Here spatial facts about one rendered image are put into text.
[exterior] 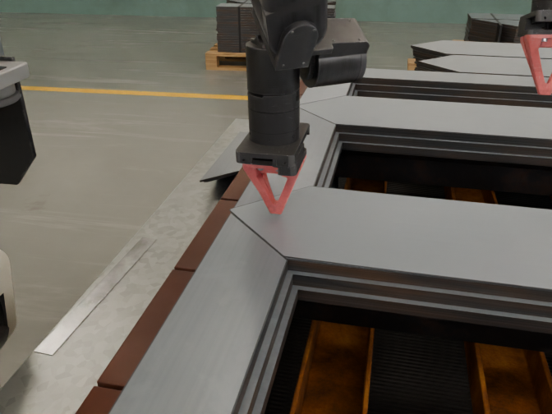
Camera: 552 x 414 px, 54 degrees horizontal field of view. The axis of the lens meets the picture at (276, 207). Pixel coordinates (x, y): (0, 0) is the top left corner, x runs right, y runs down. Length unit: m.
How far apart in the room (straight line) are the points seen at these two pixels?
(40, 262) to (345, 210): 1.76
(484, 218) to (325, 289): 0.23
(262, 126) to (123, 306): 0.38
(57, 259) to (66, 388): 1.60
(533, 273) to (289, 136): 0.29
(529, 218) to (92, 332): 0.59
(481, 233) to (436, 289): 0.12
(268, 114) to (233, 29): 4.36
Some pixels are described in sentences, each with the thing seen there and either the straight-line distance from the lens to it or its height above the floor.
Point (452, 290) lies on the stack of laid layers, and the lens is 0.60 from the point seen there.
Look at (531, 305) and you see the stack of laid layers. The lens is 0.61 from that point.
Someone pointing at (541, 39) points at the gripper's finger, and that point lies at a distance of 0.77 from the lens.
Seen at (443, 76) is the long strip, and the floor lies 0.86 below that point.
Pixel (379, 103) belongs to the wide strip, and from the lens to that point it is 1.11.
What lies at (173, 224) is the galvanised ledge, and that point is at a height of 0.68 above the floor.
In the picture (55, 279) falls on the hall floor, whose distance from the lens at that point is 2.19.
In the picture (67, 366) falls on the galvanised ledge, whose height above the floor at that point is 0.68.
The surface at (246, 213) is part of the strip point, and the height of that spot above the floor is 0.86.
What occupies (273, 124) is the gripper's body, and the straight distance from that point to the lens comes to 0.59.
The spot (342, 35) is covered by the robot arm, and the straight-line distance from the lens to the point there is 0.59.
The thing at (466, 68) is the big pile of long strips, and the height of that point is 0.85.
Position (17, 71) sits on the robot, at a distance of 0.66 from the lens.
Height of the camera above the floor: 1.18
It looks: 28 degrees down
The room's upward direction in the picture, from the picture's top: straight up
